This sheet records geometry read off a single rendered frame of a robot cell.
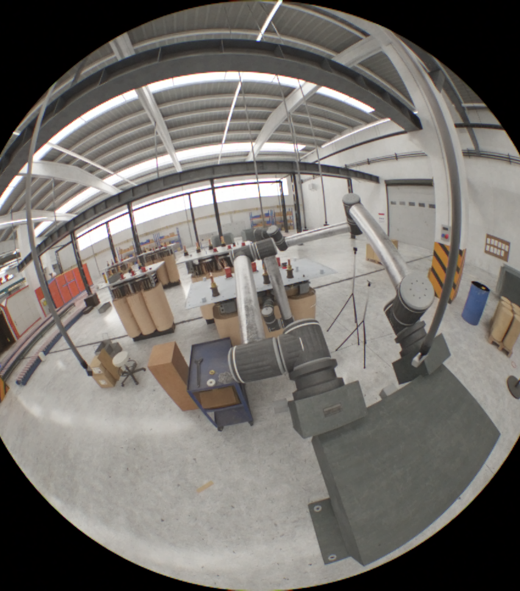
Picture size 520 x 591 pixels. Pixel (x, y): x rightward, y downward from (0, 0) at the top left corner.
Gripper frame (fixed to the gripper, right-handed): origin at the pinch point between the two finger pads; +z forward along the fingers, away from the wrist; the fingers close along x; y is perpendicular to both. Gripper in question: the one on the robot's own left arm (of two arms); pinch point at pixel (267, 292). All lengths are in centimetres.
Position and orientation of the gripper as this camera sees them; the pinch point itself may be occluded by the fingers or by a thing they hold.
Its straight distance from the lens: 185.5
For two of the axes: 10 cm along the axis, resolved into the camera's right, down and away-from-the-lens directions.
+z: 0.3, -6.1, 7.9
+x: -9.9, 1.0, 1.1
